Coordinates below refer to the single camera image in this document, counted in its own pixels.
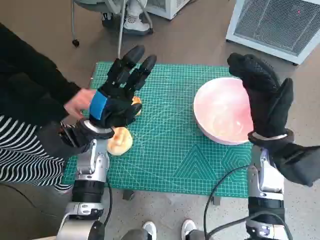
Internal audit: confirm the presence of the grey leg with white foot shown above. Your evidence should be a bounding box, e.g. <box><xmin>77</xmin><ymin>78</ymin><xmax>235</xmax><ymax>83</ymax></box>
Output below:
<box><xmin>181</xmin><ymin>219</ymin><xmax>213</xmax><ymax>240</ymax></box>
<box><xmin>119</xmin><ymin>220</ymin><xmax>158</xmax><ymax>240</ymax></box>

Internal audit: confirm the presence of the large white mesh cabinet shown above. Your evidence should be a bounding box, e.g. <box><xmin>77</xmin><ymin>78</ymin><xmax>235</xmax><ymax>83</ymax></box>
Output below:
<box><xmin>225</xmin><ymin>0</ymin><xmax>320</xmax><ymax>65</ymax></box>

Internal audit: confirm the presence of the grey office chair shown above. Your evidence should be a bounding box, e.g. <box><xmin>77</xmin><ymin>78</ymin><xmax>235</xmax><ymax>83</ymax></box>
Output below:
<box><xmin>71</xmin><ymin>0</ymin><xmax>155</xmax><ymax>62</ymax></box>

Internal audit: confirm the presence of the brown upholstered seat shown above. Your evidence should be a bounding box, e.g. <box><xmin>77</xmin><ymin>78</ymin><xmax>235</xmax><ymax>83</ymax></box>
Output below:
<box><xmin>0</xmin><ymin>182</ymin><xmax>66</xmax><ymax>240</ymax></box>

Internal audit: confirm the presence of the seated person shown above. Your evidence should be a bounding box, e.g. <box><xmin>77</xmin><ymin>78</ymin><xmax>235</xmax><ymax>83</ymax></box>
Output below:
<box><xmin>101</xmin><ymin>0</ymin><xmax>154</xmax><ymax>36</ymax></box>

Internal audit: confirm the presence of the left robot hand blue tape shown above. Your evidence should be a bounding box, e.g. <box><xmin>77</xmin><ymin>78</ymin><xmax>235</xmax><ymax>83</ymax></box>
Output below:
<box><xmin>87</xmin><ymin>44</ymin><xmax>158</xmax><ymax>129</ymax></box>

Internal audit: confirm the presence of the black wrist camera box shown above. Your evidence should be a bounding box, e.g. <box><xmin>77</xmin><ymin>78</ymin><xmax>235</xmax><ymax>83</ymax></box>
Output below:
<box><xmin>271</xmin><ymin>142</ymin><xmax>320</xmax><ymax>187</ymax></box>
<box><xmin>41</xmin><ymin>122</ymin><xmax>95</xmax><ymax>161</ymax></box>

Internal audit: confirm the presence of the black table leg bracket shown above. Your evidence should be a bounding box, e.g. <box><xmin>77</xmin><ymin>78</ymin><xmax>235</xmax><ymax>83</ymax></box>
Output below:
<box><xmin>122</xmin><ymin>189</ymin><xmax>136</xmax><ymax>201</ymax></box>

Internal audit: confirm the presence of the pink bowl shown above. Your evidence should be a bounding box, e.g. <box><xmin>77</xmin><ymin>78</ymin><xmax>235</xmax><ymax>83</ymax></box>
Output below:
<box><xmin>192</xmin><ymin>76</ymin><xmax>256</xmax><ymax>145</ymax></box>

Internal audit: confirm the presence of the left black wrist camera box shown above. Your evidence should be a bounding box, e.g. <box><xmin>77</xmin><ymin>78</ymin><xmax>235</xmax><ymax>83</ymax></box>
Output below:
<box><xmin>41</xmin><ymin>122</ymin><xmax>95</xmax><ymax>161</ymax></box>

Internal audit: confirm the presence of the right black wrist camera box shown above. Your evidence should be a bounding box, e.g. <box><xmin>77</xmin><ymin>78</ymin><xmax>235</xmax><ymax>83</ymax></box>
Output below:
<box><xmin>271</xmin><ymin>142</ymin><xmax>320</xmax><ymax>187</ymax></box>

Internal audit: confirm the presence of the right robot hand black glove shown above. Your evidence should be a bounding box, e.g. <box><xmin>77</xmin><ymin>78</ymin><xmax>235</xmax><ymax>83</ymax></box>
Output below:
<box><xmin>226</xmin><ymin>52</ymin><xmax>295</xmax><ymax>138</ymax></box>

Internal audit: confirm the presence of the round toy bread bun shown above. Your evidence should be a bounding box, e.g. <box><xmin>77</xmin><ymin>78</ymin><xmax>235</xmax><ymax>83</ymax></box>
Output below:
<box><xmin>106</xmin><ymin>126</ymin><xmax>134</xmax><ymax>157</ymax></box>

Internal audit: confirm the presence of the small white cabinet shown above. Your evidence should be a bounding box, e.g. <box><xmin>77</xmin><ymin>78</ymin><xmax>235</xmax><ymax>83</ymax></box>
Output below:
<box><xmin>146</xmin><ymin>0</ymin><xmax>193</xmax><ymax>21</ymax></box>

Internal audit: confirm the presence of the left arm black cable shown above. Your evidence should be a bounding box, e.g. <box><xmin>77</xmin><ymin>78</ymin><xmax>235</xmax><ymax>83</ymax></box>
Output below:
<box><xmin>102</xmin><ymin>174</ymin><xmax>113</xmax><ymax>227</ymax></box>

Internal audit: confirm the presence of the person's hand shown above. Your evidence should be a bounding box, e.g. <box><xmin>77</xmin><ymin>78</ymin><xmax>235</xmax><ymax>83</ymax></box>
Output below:
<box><xmin>63</xmin><ymin>88</ymin><xmax>96</xmax><ymax>120</ymax></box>

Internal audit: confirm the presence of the green cutting mat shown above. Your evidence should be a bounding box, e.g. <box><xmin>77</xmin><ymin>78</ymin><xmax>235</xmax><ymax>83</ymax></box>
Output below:
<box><xmin>61</xmin><ymin>61</ymin><xmax>253</xmax><ymax>199</ymax></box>

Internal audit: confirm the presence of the long striped toy bread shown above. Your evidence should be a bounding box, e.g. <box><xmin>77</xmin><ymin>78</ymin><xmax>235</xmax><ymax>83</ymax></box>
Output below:
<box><xmin>131</xmin><ymin>96</ymin><xmax>143</xmax><ymax>117</ymax></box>

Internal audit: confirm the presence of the person in striped clothing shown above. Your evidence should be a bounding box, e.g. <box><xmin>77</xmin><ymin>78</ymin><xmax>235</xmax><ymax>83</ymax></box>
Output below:
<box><xmin>0</xmin><ymin>22</ymin><xmax>83</xmax><ymax>193</ymax></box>

